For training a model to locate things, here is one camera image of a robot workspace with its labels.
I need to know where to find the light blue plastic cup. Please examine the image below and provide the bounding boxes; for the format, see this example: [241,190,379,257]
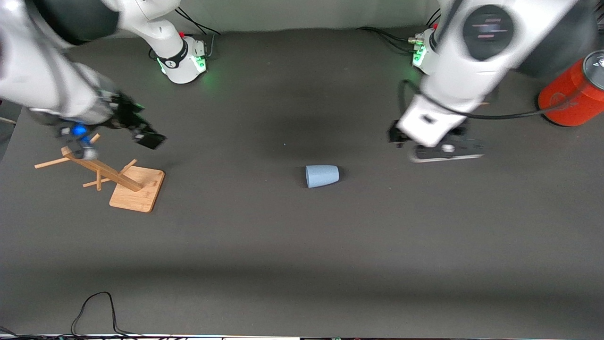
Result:
[305,164,340,189]

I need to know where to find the wooden mug stand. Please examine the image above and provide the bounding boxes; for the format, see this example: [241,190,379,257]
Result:
[34,133,166,213]

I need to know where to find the orange soda can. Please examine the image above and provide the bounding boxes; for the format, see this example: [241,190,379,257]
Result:
[537,49,604,128]

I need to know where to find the black left base cable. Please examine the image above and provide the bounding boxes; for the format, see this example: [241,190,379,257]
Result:
[356,26,421,55]

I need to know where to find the black base cable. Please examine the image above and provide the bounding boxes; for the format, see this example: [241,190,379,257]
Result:
[174,7,221,59]
[356,26,421,55]

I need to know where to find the black right base cable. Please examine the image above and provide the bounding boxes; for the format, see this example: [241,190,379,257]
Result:
[174,7,221,59]

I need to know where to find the black looped cable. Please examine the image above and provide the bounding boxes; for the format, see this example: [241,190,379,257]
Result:
[70,291,143,337]

